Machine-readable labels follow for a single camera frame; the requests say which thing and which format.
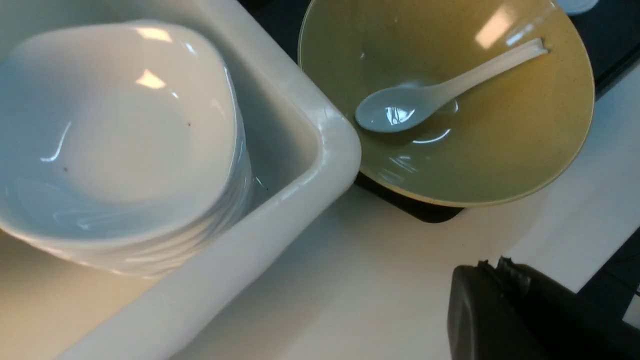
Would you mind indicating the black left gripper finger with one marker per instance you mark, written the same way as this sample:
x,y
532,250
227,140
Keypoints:
x,y
511,311

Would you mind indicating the large white plastic tub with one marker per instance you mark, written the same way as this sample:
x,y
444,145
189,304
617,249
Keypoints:
x,y
245,296

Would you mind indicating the stack of white sauce dishes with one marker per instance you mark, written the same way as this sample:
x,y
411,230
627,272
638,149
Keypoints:
x,y
122,146

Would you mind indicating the yellow-green noodle bowl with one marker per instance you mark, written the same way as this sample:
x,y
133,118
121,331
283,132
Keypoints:
x,y
501,141

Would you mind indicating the white ceramic soup spoon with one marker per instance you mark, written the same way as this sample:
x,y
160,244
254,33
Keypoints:
x,y
400,108

